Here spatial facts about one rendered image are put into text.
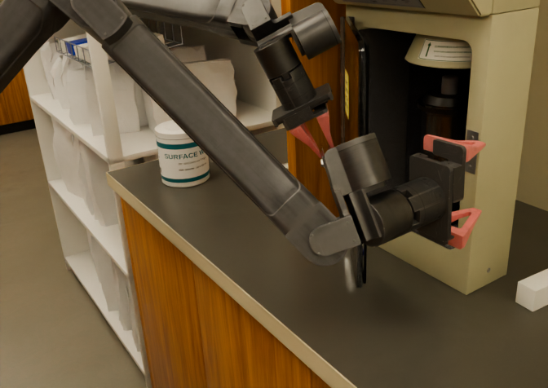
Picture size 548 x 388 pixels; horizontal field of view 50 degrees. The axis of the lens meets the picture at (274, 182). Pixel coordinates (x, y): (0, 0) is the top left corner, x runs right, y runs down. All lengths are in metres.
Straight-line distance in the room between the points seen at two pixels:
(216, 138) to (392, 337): 0.45
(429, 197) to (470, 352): 0.31
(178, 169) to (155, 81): 0.82
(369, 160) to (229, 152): 0.16
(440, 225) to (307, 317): 0.34
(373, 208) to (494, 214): 0.41
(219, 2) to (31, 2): 0.32
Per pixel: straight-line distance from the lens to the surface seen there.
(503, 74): 0.96
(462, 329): 1.00
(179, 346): 1.66
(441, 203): 0.73
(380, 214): 0.67
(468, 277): 1.06
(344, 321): 0.99
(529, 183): 1.47
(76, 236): 3.14
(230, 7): 0.95
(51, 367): 2.58
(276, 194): 0.67
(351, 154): 0.68
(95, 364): 2.52
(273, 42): 0.89
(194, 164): 1.51
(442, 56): 1.01
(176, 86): 0.70
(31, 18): 0.77
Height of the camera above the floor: 1.53
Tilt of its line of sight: 23 degrees down
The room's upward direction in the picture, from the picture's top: 3 degrees counter-clockwise
